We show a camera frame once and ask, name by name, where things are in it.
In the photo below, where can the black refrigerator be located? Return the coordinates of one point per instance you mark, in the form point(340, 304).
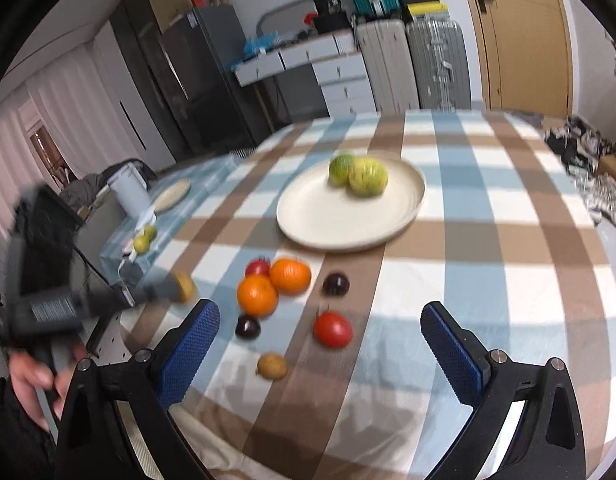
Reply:
point(208, 80)

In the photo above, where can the round wooden board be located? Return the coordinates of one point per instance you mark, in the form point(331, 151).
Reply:
point(172, 195)

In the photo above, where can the person's left forearm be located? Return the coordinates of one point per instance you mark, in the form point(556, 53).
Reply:
point(13, 440)

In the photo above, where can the blue checked cloth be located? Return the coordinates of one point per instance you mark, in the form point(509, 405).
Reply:
point(198, 180)

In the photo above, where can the pile of shoes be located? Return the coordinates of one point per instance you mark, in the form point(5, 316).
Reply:
point(588, 170)

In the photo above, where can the white bucket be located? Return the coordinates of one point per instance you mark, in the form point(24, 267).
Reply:
point(129, 192)

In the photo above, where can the white drawer chest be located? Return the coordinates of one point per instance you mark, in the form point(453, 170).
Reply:
point(345, 85)

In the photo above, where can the large cardboard box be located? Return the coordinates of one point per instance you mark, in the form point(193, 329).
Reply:
point(165, 0)

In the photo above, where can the pink curtain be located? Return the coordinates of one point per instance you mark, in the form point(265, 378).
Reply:
point(63, 100)

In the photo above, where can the dark clothes pile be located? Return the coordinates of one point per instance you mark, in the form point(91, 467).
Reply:
point(88, 185)

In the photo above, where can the silver suitcase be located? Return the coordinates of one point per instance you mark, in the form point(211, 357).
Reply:
point(438, 65)

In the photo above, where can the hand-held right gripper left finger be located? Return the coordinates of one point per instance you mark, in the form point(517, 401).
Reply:
point(188, 350)

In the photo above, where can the small yellow-green fruit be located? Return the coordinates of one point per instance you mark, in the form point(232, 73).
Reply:
point(150, 232)
point(141, 244)

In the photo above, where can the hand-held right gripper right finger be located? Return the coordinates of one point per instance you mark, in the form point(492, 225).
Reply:
point(453, 350)

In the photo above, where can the beige suitcase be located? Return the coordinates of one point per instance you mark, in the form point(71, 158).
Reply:
point(385, 65)

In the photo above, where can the yellow and black box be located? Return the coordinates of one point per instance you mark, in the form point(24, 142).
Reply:
point(427, 11)

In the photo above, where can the yellow-green bumpy fruit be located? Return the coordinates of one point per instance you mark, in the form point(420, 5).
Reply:
point(369, 178)

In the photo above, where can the blue plastic bag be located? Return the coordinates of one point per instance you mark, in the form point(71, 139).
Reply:
point(262, 44)

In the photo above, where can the dark purple plum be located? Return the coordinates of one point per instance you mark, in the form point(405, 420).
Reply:
point(248, 327)
point(336, 285)

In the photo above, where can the orange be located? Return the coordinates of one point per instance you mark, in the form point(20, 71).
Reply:
point(290, 276)
point(257, 296)

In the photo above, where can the large red tomato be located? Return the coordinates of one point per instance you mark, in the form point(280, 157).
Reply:
point(333, 330)

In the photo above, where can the person's left hand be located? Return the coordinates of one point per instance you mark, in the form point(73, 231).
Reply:
point(28, 380)

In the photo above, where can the black bag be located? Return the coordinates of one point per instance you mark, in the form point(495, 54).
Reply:
point(332, 12)

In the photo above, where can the cream round plate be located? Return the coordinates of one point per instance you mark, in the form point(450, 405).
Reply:
point(338, 220)

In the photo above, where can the dark tall cabinet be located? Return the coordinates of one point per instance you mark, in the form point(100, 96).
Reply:
point(138, 70)

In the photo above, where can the green bumpy fruit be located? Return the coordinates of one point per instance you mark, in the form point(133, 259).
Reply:
point(339, 170)

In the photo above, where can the wooden door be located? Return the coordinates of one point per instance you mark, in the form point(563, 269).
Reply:
point(523, 35)

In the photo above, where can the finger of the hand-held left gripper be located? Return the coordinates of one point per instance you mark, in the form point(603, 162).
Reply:
point(153, 291)

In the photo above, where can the small brown round fruit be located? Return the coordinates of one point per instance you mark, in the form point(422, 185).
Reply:
point(272, 366)
point(187, 287)

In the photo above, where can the small red tomato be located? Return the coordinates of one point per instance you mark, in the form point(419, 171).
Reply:
point(257, 266)

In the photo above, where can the checked tablecloth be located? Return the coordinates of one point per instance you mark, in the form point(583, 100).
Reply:
point(463, 260)

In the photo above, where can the white desk with drawers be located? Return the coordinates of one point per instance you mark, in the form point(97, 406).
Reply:
point(288, 57)

